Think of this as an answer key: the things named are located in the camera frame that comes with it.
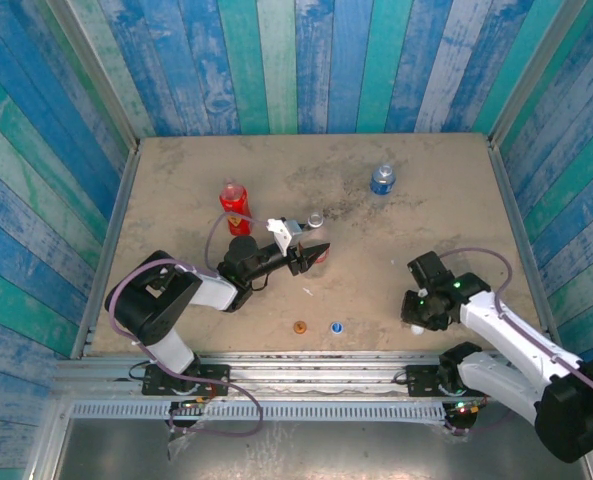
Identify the grey metal base sheet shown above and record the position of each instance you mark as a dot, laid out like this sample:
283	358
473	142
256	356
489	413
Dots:
351	450

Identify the orange bottle cap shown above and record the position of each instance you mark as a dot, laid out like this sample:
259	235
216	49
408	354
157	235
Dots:
300	327

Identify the left controller board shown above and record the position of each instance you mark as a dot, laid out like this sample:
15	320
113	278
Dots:
191	404

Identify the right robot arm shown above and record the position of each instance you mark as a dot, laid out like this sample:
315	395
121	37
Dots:
496	320

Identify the right controller board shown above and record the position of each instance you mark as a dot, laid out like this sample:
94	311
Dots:
468	409

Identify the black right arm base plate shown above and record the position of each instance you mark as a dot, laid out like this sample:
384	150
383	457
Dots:
421	375

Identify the aluminium table side rail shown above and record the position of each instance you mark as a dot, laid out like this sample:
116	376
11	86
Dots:
118	210
513	210

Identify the clear bottle red label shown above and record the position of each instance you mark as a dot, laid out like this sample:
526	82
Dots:
317	222

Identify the controller board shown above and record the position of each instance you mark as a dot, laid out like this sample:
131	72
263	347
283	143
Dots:
468	409
191	404

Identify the red drink bottle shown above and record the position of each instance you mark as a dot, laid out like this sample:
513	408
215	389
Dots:
236	205

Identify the blue bottle cap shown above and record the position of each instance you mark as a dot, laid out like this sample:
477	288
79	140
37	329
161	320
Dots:
337	328

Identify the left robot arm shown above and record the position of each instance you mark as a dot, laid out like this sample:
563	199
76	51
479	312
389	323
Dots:
211	292

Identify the white bottle cap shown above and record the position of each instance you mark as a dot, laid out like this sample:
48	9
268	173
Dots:
417	329

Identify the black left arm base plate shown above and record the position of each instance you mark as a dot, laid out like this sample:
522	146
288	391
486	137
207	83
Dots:
211	374

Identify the blue label water bottle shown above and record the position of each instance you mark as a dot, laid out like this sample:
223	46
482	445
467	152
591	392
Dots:
382	185

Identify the aluminium frame rail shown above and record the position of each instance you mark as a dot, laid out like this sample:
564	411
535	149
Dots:
316	375

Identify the aluminium corner post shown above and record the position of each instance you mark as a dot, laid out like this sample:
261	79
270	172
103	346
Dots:
97	75
537	75

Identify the small white scrap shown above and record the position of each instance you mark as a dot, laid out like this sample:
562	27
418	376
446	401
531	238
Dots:
307	291

